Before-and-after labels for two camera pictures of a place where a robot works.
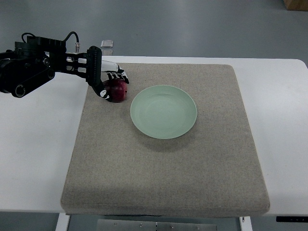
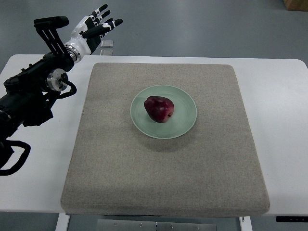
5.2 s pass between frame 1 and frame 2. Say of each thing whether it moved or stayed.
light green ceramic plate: stayed
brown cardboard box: stayed
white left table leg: stayed
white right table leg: stayed
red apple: moved
